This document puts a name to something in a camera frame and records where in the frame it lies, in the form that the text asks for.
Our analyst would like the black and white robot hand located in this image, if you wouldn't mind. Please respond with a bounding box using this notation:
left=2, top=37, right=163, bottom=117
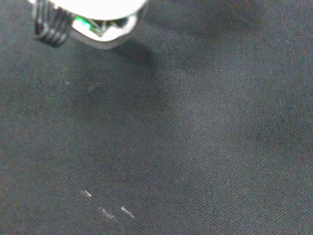
left=29, top=0, right=150, bottom=50

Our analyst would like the black bench cloth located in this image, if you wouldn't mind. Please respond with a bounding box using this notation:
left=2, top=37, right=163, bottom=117
left=0, top=0, right=313, bottom=235

